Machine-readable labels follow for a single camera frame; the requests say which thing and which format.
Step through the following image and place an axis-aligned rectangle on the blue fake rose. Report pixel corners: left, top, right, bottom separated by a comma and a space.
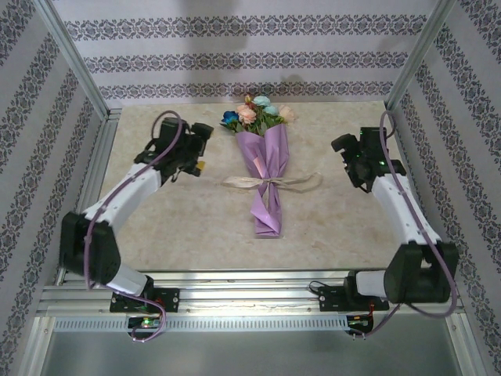
220, 110, 240, 132

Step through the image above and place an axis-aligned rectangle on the cream printed ribbon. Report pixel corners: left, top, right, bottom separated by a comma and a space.
222, 172, 324, 195

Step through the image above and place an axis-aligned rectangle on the pale peach fake rose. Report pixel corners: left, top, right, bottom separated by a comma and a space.
277, 104, 297, 125

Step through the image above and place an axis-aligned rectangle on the mint fake flower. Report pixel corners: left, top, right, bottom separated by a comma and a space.
252, 95, 279, 117

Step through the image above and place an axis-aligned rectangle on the purple and pink wrapping paper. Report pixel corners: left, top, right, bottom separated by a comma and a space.
234, 125, 290, 239

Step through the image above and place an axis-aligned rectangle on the small controller board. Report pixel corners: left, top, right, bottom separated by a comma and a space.
347, 314, 373, 329
128, 316, 162, 330

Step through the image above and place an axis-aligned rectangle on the grey metal panel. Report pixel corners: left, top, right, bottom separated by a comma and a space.
29, 315, 477, 376

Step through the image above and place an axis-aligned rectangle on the aluminium side rail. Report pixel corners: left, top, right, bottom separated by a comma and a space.
56, 111, 122, 285

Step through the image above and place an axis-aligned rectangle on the aluminium frame post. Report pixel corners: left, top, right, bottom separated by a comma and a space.
34, 0, 113, 121
385, 0, 459, 114

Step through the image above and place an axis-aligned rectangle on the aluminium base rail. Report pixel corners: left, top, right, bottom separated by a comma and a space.
37, 268, 465, 316

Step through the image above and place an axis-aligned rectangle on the white slotted cable duct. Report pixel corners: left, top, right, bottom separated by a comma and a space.
53, 316, 350, 332

